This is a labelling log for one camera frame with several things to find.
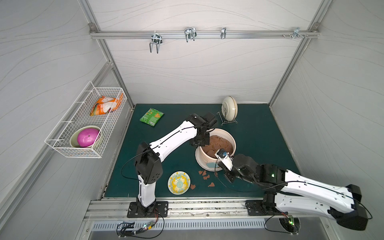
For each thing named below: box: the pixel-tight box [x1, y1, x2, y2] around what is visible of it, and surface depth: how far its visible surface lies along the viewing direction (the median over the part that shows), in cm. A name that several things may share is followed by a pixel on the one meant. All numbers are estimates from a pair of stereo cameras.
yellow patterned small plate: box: [167, 170, 191, 196], surface depth 82 cm
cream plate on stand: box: [221, 95, 238, 122], surface depth 100 cm
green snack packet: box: [139, 108, 165, 127], surface depth 113 cm
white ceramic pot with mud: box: [195, 128, 237, 172], surface depth 87 cm
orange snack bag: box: [90, 93, 124, 117], surface depth 73 cm
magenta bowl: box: [77, 128, 100, 148], surface depth 58 cm
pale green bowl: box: [69, 125, 101, 148], surface depth 59 cm
